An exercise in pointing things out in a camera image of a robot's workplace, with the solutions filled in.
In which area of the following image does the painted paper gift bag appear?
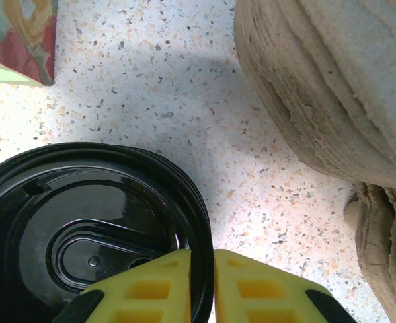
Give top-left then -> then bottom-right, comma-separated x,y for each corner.
0,0 -> 58,87

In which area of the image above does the black plastic cup lid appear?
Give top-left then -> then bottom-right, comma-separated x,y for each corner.
0,141 -> 215,323

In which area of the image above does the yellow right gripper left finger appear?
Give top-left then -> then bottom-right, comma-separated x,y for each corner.
51,248 -> 192,323

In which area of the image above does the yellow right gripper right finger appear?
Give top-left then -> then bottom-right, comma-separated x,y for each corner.
214,248 -> 357,323

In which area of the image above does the black lid stack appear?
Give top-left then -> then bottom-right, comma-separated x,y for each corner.
126,145 -> 215,323

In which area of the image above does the pulp cup carrier stack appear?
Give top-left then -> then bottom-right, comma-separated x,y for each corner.
233,0 -> 396,323

